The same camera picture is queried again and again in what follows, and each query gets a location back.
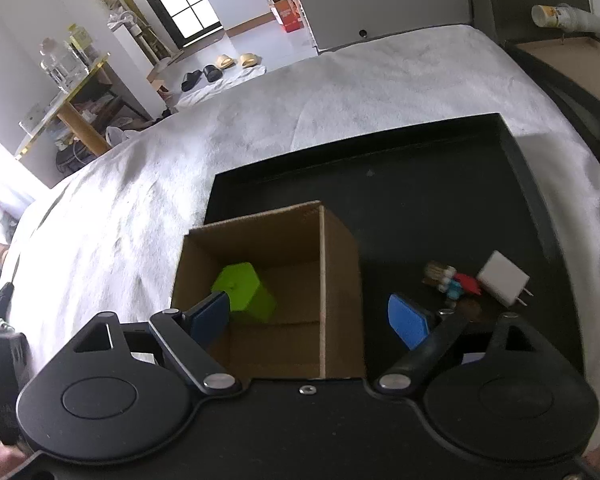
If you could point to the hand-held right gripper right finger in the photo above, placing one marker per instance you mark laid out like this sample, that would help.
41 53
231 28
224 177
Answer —
405 322

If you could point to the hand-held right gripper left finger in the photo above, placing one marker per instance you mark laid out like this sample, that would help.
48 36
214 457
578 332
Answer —
210 317

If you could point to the green toy block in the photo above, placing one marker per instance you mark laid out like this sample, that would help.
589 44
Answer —
250 290

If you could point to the blue figurine with red crab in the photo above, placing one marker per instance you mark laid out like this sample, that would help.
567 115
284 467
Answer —
452 287

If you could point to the brown cardboard box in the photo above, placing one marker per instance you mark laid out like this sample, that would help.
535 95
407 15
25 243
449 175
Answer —
340 285

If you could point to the white charger plug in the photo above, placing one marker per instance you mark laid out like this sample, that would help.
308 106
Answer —
500 275

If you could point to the black tray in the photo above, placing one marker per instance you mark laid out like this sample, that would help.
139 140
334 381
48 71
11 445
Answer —
405 185

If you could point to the white plastic bag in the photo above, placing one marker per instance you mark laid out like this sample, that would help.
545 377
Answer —
119 135

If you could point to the wooden side table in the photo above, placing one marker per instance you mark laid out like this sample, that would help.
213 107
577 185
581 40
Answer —
82 127

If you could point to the black slipper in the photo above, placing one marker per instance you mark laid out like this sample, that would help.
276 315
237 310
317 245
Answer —
191 80
212 73

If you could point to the yellow slipper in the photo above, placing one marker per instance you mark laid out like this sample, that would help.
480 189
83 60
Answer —
251 59
225 61

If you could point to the clear glass bottles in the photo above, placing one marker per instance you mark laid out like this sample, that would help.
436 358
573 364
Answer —
62 65

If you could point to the orange cardboard box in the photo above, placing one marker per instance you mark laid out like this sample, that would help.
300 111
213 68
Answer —
286 12

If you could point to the brown board with dark frame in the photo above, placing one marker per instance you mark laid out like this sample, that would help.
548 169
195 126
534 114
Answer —
570 60

